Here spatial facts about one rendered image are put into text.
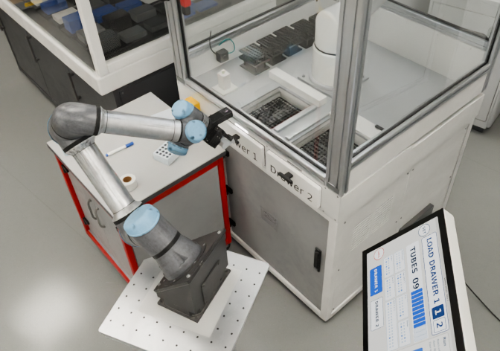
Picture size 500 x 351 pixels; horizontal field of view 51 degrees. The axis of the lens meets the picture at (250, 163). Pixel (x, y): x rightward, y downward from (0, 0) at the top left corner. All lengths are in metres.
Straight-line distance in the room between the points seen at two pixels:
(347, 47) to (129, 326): 1.13
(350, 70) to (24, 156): 2.72
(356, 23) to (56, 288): 2.14
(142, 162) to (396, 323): 1.34
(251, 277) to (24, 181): 2.11
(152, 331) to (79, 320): 1.06
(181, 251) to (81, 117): 0.52
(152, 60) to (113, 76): 0.23
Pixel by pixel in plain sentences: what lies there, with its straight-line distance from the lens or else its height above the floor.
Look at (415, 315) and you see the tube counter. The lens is 1.45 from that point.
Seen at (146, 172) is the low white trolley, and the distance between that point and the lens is 2.30.
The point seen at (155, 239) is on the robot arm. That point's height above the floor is 1.05.
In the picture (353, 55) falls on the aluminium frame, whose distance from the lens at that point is 1.52.
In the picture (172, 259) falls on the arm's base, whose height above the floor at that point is 0.99.
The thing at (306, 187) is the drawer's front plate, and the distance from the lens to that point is 1.98.
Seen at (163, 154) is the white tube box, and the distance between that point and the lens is 2.31.
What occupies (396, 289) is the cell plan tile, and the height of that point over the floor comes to 1.06.
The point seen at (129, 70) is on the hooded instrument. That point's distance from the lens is 2.74.
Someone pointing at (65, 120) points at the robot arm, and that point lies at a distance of 1.68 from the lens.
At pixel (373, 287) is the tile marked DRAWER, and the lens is 1.61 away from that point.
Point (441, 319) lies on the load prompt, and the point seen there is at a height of 1.16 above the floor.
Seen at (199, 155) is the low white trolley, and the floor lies 0.76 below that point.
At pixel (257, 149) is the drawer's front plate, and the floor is 0.91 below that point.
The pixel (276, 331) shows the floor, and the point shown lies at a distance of 2.64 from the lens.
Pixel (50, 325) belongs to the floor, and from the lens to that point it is 2.88.
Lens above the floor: 2.32
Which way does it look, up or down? 44 degrees down
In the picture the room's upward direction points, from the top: 3 degrees counter-clockwise
